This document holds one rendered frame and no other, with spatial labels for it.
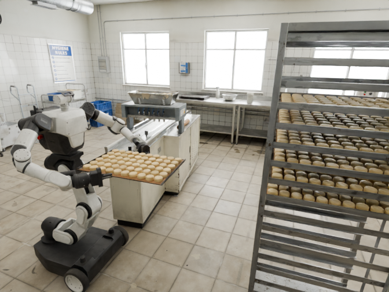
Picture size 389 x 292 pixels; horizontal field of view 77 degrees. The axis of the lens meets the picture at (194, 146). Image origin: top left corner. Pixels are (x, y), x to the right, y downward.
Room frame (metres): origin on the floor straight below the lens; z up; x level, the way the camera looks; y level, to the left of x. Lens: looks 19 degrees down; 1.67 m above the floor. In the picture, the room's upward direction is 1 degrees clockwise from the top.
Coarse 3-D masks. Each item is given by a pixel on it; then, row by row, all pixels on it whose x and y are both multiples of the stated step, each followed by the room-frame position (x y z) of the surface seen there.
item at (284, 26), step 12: (288, 24) 1.02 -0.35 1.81; (276, 60) 1.03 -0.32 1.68; (276, 72) 1.03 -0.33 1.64; (276, 84) 1.03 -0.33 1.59; (276, 96) 1.02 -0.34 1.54; (276, 108) 1.02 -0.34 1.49; (264, 168) 1.03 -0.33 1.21; (264, 180) 1.03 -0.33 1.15; (264, 192) 1.02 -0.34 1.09; (264, 204) 1.02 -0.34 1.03; (252, 252) 1.03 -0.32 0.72; (252, 264) 1.03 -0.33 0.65; (252, 276) 1.03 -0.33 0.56; (252, 288) 1.02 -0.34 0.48
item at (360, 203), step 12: (276, 192) 1.07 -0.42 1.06; (288, 192) 1.08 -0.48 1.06; (300, 192) 1.10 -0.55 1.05; (312, 192) 1.09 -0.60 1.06; (324, 192) 1.08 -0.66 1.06; (336, 204) 0.98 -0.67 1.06; (348, 204) 0.98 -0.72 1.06; (360, 204) 0.98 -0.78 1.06; (372, 204) 0.99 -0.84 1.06; (384, 204) 0.99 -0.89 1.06
